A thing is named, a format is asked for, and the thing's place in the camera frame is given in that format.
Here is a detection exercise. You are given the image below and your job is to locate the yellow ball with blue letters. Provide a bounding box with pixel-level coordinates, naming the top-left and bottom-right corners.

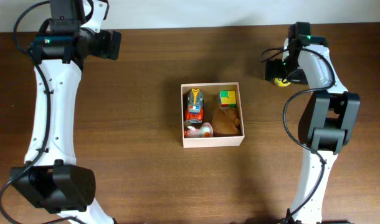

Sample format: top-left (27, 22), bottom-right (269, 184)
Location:
top-left (273, 78), bottom-right (292, 87)

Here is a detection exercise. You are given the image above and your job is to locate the colourful puzzle cube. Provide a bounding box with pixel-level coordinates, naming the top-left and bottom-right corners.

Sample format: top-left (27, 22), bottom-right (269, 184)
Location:
top-left (219, 90), bottom-right (237, 109)

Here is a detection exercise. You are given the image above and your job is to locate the brown teddy bear plush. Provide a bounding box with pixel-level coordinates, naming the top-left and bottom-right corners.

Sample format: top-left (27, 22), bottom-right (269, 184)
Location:
top-left (212, 108), bottom-right (241, 137)

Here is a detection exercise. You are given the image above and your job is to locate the red grey toy truck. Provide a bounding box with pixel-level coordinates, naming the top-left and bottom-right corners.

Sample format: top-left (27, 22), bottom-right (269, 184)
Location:
top-left (185, 88), bottom-right (204, 123)

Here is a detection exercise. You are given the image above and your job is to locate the pink white toy duck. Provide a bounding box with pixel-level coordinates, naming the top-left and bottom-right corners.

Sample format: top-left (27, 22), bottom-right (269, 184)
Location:
top-left (184, 123), bottom-right (214, 138)

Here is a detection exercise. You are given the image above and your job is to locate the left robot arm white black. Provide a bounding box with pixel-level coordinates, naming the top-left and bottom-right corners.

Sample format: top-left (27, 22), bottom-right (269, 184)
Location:
top-left (9, 0), bottom-right (121, 223)

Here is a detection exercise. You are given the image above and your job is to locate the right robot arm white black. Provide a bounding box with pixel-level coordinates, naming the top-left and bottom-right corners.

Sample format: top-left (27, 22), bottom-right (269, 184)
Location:
top-left (260, 22), bottom-right (361, 224)

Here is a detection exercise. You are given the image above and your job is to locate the white open cardboard box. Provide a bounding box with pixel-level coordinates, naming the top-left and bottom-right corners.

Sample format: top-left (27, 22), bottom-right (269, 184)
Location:
top-left (181, 82), bottom-right (245, 148)

